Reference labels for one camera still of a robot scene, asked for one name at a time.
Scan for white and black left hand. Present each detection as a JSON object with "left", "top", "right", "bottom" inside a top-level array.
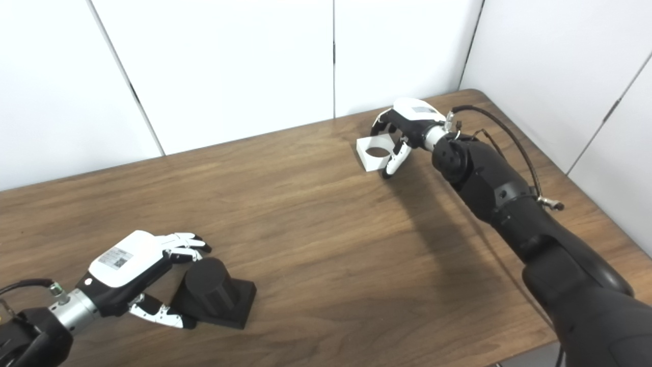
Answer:
[{"left": 75, "top": 230, "right": 212, "bottom": 329}]

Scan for black peg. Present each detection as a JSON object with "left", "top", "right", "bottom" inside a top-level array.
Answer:
[{"left": 171, "top": 257, "right": 257, "bottom": 330}]

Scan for white and black right hand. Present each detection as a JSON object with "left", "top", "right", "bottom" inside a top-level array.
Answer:
[{"left": 370, "top": 98, "right": 449, "bottom": 179}]

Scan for white square piece with hole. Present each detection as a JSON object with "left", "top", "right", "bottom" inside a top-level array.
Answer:
[{"left": 356, "top": 134, "right": 403, "bottom": 172}]

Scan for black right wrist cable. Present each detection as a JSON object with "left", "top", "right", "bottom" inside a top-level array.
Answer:
[{"left": 444, "top": 105, "right": 565, "bottom": 211}]

